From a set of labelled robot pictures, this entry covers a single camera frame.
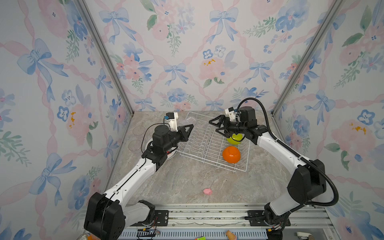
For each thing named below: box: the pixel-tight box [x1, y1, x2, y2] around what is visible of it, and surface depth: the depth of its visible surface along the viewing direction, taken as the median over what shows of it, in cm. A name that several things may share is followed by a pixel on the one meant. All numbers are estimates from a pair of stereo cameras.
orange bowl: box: [222, 146, 241, 164], surface depth 94 cm
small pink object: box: [203, 188, 213, 195], surface depth 83 cm
